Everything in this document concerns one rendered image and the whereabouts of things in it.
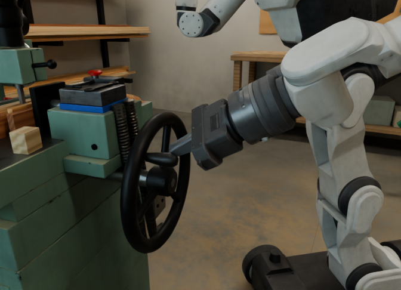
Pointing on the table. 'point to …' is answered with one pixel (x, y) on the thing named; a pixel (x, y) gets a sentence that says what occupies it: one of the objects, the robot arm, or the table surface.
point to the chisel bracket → (21, 65)
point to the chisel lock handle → (46, 64)
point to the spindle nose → (10, 19)
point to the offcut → (25, 140)
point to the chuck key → (80, 84)
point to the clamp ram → (45, 101)
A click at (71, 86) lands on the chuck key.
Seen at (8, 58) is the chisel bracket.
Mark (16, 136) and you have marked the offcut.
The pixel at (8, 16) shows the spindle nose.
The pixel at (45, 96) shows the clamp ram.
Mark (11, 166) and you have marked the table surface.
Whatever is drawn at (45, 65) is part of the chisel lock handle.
